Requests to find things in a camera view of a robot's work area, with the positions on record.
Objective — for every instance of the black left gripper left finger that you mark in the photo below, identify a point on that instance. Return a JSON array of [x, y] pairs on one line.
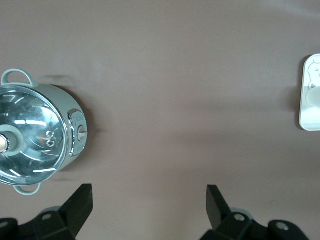
[[75, 207]]

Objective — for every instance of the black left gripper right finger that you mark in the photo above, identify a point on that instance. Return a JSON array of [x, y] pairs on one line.
[[217, 212]]

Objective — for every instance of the beige tray with bear print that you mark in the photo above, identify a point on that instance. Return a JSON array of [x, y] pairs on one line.
[[308, 120]]

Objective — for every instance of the glass pot lid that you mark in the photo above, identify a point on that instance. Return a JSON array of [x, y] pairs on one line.
[[32, 130]]

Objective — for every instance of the green electric cooking pot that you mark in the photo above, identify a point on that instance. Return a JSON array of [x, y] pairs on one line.
[[75, 100]]

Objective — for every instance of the brown table cover mat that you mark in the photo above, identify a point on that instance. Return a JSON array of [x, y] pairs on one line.
[[175, 87]]

